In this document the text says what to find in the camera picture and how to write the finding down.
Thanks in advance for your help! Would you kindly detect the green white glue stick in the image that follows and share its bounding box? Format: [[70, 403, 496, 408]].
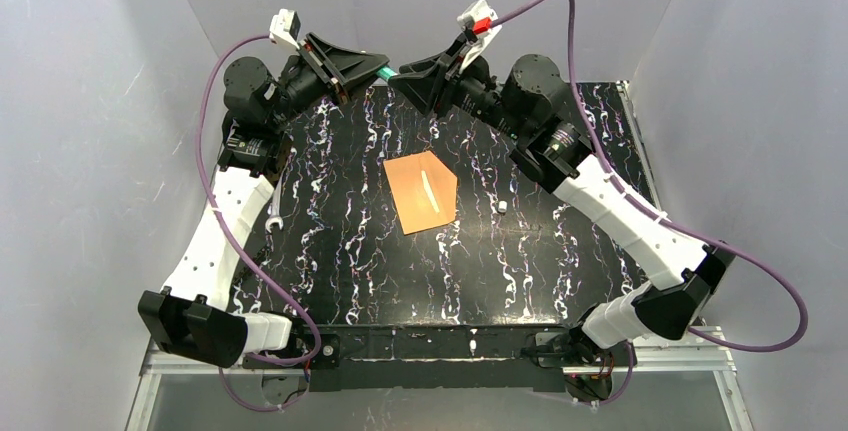
[[377, 66, 397, 82]]

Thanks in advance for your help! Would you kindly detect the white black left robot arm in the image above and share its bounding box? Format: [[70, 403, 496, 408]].
[[137, 34, 393, 368]]

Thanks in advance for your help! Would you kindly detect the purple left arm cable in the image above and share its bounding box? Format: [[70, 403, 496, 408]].
[[195, 35, 324, 414]]

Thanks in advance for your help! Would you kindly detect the brown paper envelope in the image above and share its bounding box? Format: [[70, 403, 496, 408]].
[[383, 151, 458, 235]]

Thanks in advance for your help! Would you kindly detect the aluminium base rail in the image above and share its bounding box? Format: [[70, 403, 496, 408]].
[[139, 325, 738, 378]]

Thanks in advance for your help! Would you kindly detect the tan lined letter paper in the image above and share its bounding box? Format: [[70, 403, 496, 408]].
[[421, 169, 440, 215]]

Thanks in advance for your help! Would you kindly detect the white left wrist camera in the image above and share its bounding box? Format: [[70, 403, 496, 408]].
[[268, 8, 301, 52]]

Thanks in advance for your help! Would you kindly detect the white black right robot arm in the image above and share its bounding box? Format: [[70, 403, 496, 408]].
[[388, 52, 732, 349]]

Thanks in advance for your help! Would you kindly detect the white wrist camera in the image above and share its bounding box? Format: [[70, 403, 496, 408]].
[[268, 8, 301, 52], [456, 0, 500, 72]]

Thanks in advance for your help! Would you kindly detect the silver open-end wrench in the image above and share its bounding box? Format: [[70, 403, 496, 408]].
[[264, 174, 285, 233]]

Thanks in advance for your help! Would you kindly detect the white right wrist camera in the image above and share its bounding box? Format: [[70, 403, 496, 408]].
[[456, 0, 500, 72]]

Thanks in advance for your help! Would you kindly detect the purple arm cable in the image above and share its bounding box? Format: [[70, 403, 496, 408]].
[[490, 0, 810, 409], [195, 35, 324, 414]]

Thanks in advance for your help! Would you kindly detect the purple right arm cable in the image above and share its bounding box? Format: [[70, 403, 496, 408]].
[[490, 0, 810, 409]]

